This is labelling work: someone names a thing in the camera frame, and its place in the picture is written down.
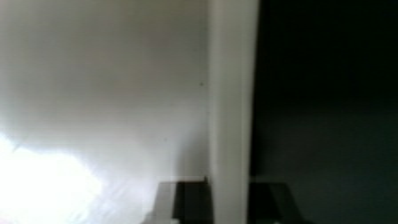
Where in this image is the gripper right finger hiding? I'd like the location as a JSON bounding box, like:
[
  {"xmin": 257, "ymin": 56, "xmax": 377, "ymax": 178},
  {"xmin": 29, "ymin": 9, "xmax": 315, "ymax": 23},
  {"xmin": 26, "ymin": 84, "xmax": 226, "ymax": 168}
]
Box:
[{"xmin": 248, "ymin": 182, "xmax": 313, "ymax": 224}]

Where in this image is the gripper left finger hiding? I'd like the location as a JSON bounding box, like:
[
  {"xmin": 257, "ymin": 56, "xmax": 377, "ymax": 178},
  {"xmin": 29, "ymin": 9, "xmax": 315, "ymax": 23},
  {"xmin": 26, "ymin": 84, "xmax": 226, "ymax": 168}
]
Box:
[{"xmin": 148, "ymin": 178, "xmax": 212, "ymax": 224}]

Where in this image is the white square tabletop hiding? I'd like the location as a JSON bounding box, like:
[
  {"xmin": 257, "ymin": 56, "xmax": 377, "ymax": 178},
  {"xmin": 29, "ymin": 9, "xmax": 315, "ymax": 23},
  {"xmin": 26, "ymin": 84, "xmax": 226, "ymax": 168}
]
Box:
[{"xmin": 0, "ymin": 0, "xmax": 260, "ymax": 224}]

